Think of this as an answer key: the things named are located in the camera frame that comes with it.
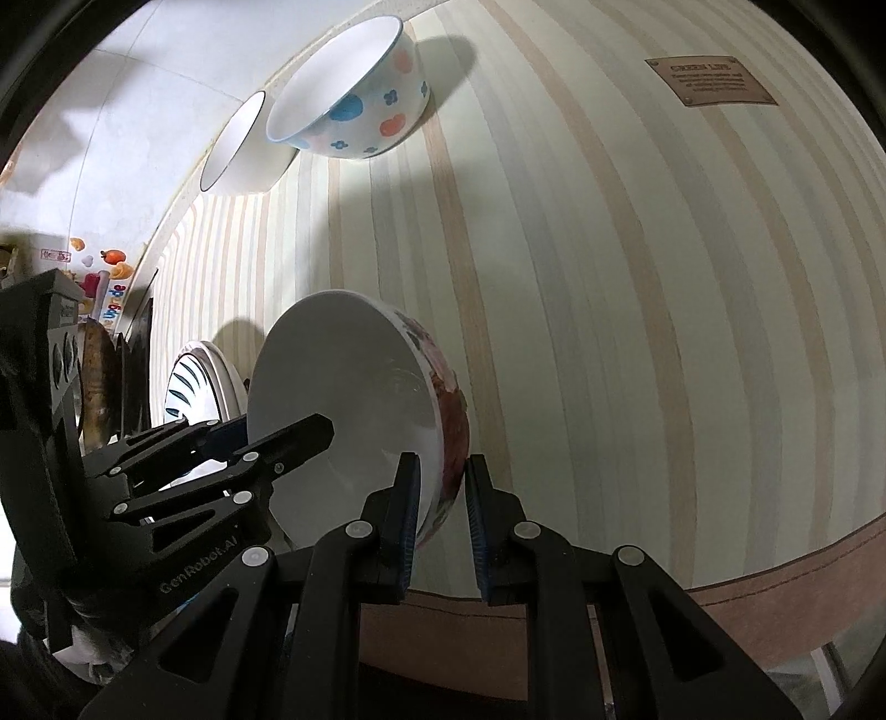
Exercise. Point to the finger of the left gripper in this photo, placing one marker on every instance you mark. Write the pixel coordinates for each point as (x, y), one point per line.
(174, 448)
(255, 468)

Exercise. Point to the white plate under patterned plate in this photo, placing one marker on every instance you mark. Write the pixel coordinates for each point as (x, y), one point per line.
(230, 388)

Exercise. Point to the colourful cartoon wall sticker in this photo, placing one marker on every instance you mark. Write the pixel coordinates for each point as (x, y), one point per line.
(102, 272)

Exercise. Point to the white bowl blue floral pattern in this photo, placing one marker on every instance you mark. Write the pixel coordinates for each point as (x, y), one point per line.
(357, 96)

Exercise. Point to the plate with blue leaf pattern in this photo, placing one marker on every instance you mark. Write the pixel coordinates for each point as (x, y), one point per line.
(190, 393)

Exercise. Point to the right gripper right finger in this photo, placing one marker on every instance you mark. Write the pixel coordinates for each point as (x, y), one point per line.
(517, 561)

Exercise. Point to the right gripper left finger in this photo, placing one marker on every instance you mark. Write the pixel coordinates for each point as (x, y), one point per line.
(316, 600)

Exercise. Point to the brown label patch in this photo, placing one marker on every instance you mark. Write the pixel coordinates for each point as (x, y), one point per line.
(707, 80)

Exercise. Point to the white bowl red floral outside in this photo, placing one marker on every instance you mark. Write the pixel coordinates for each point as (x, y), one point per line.
(380, 378)

